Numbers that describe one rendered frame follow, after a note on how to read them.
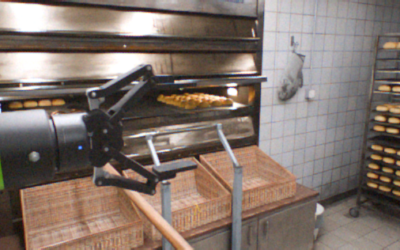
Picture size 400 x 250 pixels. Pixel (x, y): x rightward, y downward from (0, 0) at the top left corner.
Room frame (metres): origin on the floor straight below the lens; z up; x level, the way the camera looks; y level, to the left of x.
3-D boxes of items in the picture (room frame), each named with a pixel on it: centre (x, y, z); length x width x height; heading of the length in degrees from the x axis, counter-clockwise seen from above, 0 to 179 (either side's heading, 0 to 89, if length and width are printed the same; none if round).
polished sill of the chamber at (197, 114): (2.16, 0.33, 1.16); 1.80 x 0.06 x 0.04; 122
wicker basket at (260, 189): (2.24, -0.35, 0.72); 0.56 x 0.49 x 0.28; 120
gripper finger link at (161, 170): (0.49, 0.04, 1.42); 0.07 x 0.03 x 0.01; 122
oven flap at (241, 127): (2.14, 0.31, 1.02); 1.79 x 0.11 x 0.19; 122
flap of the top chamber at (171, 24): (2.14, 0.31, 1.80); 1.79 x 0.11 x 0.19; 122
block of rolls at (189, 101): (2.82, 0.05, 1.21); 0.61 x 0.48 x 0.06; 32
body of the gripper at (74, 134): (0.42, 0.15, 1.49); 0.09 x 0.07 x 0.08; 122
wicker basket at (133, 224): (1.62, 0.66, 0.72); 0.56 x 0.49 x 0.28; 121
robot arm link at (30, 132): (0.39, 0.22, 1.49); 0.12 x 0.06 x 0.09; 32
